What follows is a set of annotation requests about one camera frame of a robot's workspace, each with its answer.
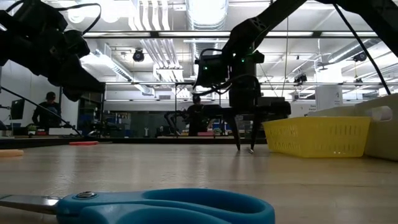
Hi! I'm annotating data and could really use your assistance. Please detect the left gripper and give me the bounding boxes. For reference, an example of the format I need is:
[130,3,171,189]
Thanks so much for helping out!
[0,18,106,103]

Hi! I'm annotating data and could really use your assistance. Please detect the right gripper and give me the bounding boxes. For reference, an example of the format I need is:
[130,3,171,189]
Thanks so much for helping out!
[201,58,292,152]

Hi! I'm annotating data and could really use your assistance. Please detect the yellow slotted plastic basket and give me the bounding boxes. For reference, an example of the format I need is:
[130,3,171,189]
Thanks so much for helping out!
[262,116,373,159]

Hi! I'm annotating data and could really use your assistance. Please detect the person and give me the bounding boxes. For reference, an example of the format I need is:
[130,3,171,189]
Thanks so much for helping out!
[31,91,62,128]
[185,95,208,137]

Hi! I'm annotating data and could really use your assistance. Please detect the red flat object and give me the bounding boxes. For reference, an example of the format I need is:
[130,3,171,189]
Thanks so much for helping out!
[68,141,100,147]

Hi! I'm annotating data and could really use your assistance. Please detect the small black monitor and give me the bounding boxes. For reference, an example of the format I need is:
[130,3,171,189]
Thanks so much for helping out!
[10,98,26,121]

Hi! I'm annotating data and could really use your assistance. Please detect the white plastic bin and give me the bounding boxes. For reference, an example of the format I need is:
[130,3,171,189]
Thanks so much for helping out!
[306,105,358,118]

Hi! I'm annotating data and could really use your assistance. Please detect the orange scissors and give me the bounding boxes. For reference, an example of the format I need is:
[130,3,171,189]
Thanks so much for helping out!
[0,149,25,158]

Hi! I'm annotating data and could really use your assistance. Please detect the blue scissors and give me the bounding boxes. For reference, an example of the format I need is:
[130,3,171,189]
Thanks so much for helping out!
[0,188,276,224]

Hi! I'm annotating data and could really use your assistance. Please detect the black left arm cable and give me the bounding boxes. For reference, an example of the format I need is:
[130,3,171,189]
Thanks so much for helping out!
[0,85,83,137]

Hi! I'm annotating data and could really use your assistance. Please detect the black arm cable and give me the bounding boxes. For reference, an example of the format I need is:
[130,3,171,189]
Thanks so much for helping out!
[331,2,392,96]
[0,85,83,137]

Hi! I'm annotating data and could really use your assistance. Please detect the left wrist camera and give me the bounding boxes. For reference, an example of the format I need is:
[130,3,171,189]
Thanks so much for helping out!
[14,0,68,32]

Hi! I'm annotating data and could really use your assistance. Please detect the black aluminium table frame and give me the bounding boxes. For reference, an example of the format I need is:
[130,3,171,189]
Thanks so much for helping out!
[0,30,398,146]

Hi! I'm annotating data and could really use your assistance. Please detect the silver ventilation duct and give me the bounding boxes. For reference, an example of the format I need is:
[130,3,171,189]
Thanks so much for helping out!
[185,0,230,63]

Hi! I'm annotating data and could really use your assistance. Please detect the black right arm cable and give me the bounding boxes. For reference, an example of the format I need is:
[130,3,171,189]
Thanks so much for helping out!
[331,2,392,96]

